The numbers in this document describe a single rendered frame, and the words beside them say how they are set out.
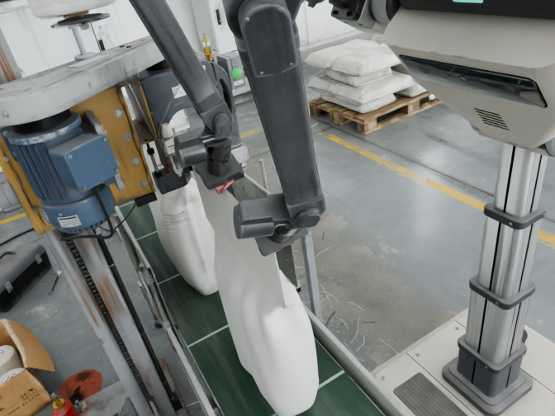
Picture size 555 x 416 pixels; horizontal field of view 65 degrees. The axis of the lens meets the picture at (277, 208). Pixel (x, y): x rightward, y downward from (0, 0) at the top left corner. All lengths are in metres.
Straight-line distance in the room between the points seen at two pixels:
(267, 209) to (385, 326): 1.52
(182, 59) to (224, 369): 1.06
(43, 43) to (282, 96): 3.52
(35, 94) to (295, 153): 0.58
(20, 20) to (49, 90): 2.93
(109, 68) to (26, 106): 0.21
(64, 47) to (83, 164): 3.00
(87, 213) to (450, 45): 0.82
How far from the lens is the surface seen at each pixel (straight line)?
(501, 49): 0.82
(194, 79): 0.92
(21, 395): 2.26
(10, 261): 3.05
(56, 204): 1.09
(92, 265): 1.45
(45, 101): 0.98
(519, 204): 1.17
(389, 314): 2.21
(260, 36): 0.36
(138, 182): 1.29
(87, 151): 0.97
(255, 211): 0.70
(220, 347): 1.66
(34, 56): 3.93
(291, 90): 0.46
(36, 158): 1.04
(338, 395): 1.48
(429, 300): 2.29
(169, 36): 0.89
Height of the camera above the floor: 1.60
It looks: 32 degrees down
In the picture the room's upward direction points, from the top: 10 degrees counter-clockwise
